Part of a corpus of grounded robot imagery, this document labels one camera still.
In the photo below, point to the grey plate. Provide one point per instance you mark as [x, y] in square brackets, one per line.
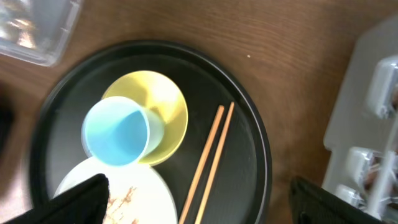
[153, 201]

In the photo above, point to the clear plastic waste bin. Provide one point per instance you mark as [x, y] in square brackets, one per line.
[38, 31]

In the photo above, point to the blue cup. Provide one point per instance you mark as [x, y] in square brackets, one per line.
[118, 131]

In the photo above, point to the food scraps and rice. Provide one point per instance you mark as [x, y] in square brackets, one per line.
[119, 209]

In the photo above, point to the yellow bowl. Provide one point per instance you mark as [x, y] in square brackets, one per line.
[158, 93]

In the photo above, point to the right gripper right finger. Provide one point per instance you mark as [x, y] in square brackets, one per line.
[311, 204]

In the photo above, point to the grey dishwasher rack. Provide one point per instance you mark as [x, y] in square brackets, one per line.
[362, 130]

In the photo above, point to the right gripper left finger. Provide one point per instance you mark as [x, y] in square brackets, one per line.
[85, 203]

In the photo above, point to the wooden chopstick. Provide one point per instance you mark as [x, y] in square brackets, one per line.
[214, 165]
[201, 164]

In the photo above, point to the round black serving tray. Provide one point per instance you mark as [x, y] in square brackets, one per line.
[242, 185]

